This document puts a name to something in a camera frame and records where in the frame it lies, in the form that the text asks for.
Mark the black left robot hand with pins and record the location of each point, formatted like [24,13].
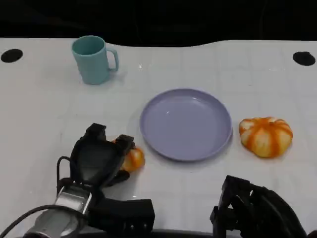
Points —
[94,161]

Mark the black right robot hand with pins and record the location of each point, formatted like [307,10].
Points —
[262,215]

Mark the orange white toy bread roll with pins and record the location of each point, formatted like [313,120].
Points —
[135,158]
[266,137]

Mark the pale green mug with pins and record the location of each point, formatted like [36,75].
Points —
[91,64]

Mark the lilac plate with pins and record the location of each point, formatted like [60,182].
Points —
[185,125]

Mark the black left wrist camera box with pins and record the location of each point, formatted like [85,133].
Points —
[123,214]

